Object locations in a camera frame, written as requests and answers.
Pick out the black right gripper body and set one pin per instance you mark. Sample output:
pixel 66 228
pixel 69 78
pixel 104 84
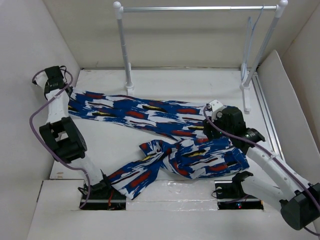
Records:
pixel 216 133

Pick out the blue patterned trousers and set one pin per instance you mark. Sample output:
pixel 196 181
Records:
pixel 190 154

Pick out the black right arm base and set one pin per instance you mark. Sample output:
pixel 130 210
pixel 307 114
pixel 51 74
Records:
pixel 231 196

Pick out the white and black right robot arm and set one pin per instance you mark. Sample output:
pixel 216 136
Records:
pixel 297 199

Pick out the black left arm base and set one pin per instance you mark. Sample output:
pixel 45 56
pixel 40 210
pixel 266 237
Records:
pixel 102 199

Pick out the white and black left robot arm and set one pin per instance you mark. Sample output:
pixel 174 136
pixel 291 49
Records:
pixel 60 134

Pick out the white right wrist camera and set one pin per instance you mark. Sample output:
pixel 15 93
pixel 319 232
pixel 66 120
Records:
pixel 215 107

